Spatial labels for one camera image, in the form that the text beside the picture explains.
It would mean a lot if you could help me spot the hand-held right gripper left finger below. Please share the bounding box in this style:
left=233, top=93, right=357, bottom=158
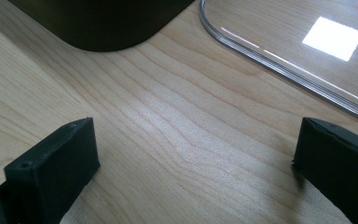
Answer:
left=0, top=117, right=102, bottom=224

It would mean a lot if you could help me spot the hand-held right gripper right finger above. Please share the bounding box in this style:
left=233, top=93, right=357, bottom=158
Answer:
left=291, top=117, right=358, bottom=224

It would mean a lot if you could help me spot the clear plastic tray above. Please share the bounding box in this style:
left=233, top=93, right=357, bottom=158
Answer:
left=198, top=0, right=358, bottom=127

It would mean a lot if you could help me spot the black rounded object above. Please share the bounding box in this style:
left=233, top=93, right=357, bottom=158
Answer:
left=7, top=0, right=197, bottom=52

